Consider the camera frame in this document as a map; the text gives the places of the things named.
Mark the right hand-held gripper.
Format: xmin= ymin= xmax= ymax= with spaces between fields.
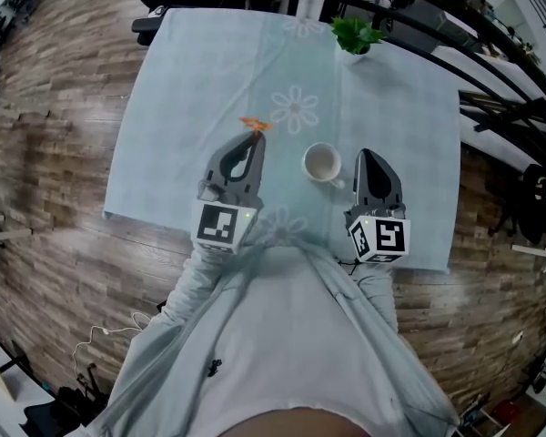
xmin=344 ymin=148 xmax=412 ymax=265

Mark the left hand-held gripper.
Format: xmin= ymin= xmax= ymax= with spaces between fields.
xmin=190 ymin=131 xmax=268 ymax=256

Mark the small orange object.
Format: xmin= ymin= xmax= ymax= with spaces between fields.
xmin=238 ymin=115 xmax=275 ymax=134

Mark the white floral cup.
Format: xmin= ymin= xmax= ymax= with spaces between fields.
xmin=301 ymin=141 xmax=347 ymax=190

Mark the person's right forearm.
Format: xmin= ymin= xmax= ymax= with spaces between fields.
xmin=353 ymin=261 xmax=399 ymax=336

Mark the person's left forearm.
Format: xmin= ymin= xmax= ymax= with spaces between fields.
xmin=157 ymin=243 xmax=238 ymax=331

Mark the pale floral tablecloth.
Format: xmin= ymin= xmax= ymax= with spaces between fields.
xmin=102 ymin=6 xmax=461 ymax=275

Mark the green plant white pot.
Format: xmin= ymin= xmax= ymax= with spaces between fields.
xmin=329 ymin=15 xmax=387 ymax=66

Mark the black office chair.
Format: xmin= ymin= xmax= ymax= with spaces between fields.
xmin=131 ymin=5 xmax=167 ymax=47

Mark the black bag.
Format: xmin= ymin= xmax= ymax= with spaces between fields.
xmin=489 ymin=164 xmax=546 ymax=245

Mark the black metal railing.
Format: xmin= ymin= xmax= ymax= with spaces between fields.
xmin=290 ymin=0 xmax=546 ymax=154

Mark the person's grey jacket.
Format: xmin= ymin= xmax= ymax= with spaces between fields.
xmin=86 ymin=239 xmax=460 ymax=437

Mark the person's white shirt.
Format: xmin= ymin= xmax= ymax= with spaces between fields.
xmin=199 ymin=246 xmax=392 ymax=432

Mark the black cord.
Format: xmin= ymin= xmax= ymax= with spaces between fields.
xmin=339 ymin=256 xmax=361 ymax=278

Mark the white cable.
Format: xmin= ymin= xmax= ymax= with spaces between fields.
xmin=70 ymin=310 xmax=152 ymax=381

